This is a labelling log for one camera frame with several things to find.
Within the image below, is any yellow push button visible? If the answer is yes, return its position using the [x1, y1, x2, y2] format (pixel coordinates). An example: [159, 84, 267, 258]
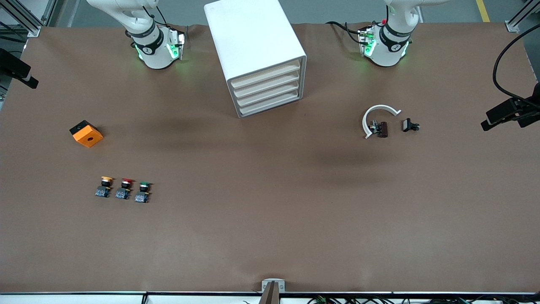
[95, 176, 113, 198]

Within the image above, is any yellow floor tape strip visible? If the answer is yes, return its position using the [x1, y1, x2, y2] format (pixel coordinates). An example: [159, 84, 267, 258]
[476, 0, 491, 22]

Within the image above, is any white drawer cabinet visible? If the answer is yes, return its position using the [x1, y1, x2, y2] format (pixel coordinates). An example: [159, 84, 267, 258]
[204, 0, 308, 119]

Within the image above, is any green push button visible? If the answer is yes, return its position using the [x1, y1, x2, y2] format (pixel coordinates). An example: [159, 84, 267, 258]
[135, 181, 153, 204]

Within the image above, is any red push button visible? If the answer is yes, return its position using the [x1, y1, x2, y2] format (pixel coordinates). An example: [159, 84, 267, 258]
[116, 178, 135, 200]

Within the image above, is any orange box with hole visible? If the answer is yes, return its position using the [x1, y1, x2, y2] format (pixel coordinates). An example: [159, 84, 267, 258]
[69, 120, 104, 148]

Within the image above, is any brown table mat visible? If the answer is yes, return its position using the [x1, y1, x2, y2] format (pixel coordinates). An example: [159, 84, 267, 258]
[0, 22, 540, 294]

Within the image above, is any white curved plastic piece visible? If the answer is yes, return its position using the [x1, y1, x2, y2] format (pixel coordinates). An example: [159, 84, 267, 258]
[362, 104, 402, 139]

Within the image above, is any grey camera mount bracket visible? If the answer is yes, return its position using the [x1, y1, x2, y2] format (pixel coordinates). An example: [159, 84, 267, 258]
[259, 279, 286, 304]

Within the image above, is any aluminium frame post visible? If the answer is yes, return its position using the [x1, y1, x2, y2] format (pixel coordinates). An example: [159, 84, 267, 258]
[0, 0, 57, 38]
[505, 0, 540, 33]

